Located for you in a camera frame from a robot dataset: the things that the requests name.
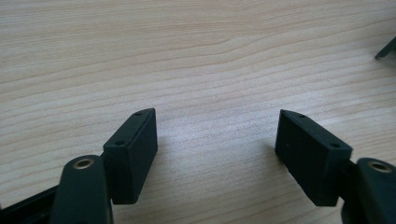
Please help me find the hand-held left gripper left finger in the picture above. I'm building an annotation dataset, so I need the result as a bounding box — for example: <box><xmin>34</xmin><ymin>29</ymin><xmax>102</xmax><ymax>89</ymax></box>
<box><xmin>102</xmin><ymin>107</ymin><xmax>159</xmax><ymax>205</ymax></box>

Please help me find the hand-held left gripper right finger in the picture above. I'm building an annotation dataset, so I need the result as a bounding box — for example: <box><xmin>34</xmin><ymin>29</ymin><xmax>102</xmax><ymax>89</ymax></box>
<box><xmin>274</xmin><ymin>108</ymin><xmax>354</xmax><ymax>207</ymax></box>

